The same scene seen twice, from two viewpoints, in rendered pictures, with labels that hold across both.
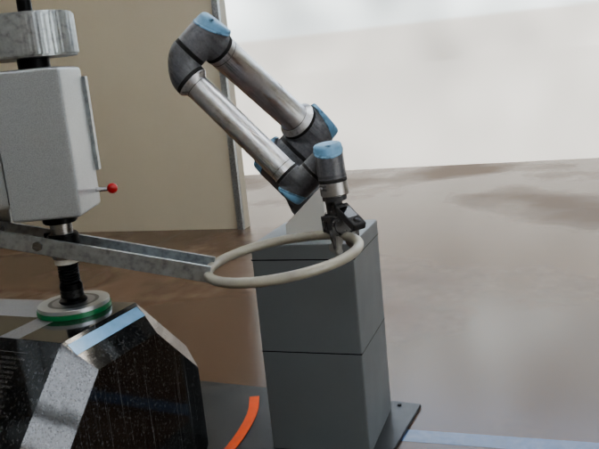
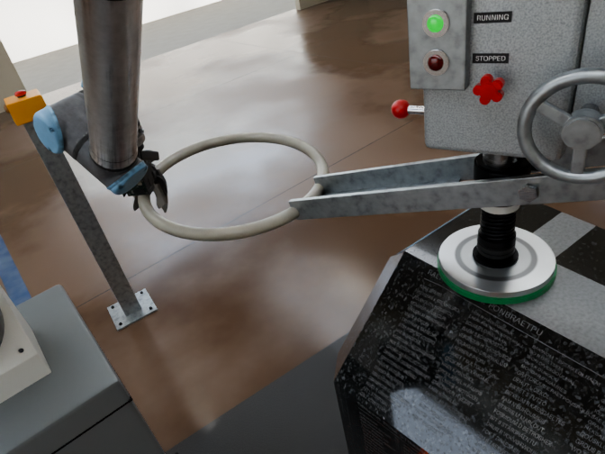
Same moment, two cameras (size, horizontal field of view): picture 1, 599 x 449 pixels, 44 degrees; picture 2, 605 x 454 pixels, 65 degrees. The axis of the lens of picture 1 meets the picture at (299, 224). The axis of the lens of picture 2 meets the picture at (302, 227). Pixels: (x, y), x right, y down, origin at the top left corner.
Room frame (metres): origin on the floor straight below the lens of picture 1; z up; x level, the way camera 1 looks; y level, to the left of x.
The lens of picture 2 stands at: (2.93, 0.84, 1.48)
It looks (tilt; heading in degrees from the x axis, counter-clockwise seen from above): 34 degrees down; 217
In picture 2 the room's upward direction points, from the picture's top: 12 degrees counter-clockwise
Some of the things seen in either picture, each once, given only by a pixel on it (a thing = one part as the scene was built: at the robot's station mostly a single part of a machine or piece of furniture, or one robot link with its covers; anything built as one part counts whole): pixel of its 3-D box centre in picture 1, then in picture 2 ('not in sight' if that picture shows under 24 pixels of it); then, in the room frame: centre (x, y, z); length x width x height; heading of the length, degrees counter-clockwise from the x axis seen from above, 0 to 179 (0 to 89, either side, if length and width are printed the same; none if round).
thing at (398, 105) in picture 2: (105, 189); (413, 109); (2.22, 0.58, 1.18); 0.08 x 0.03 x 0.03; 89
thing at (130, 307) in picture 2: not in sight; (85, 218); (2.05, -0.95, 0.54); 0.20 x 0.20 x 1.09; 64
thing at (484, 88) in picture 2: not in sight; (491, 86); (2.28, 0.71, 1.24); 0.04 x 0.04 x 0.04; 89
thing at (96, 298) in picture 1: (73, 302); (494, 258); (2.16, 0.71, 0.85); 0.21 x 0.21 x 0.01
